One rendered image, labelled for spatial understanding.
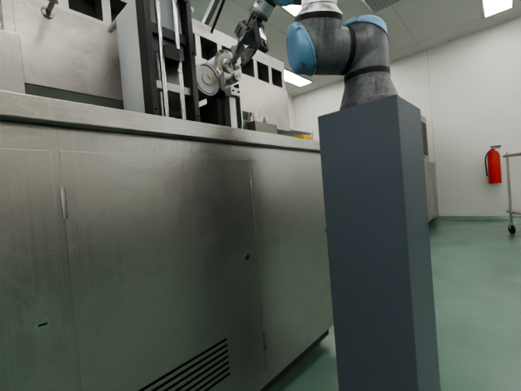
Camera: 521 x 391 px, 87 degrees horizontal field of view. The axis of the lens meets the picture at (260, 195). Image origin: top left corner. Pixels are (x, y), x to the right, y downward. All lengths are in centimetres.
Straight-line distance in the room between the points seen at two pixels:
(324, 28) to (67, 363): 86
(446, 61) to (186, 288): 535
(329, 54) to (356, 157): 26
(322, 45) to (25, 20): 101
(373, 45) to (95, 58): 103
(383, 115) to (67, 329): 76
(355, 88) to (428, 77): 487
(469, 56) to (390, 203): 501
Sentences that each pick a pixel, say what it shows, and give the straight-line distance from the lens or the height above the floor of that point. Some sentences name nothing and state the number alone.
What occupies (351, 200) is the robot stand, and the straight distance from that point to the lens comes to 72.
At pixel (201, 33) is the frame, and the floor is 159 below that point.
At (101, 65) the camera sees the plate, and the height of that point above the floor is 127.
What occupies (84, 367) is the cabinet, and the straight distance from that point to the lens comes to 68.
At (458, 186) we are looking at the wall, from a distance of 535.
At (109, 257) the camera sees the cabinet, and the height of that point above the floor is 61.
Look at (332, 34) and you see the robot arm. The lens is 77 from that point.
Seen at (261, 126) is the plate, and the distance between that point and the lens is 130.
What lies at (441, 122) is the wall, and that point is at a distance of 544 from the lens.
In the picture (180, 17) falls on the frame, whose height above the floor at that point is 130.
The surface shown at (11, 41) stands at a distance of 102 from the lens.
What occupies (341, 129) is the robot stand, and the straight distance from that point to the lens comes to 74.
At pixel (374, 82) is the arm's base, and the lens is 78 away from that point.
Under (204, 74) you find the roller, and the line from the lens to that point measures 120.
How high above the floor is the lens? 71
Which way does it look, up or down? 1 degrees down
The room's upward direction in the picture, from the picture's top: 5 degrees counter-clockwise
